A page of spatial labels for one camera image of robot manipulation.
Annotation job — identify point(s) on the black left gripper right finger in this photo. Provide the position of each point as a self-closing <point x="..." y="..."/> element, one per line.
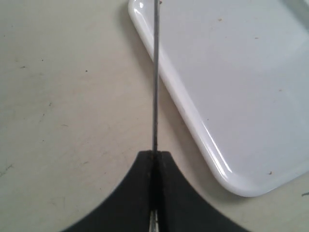
<point x="181" y="208"/>

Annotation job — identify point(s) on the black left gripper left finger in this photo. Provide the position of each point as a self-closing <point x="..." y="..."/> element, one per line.
<point x="127" y="209"/>

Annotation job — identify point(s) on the thin metal skewer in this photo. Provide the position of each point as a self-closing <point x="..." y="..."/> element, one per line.
<point x="153" y="214"/>

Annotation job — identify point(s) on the white rectangular plastic tray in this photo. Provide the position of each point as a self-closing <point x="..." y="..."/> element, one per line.
<point x="238" y="72"/>

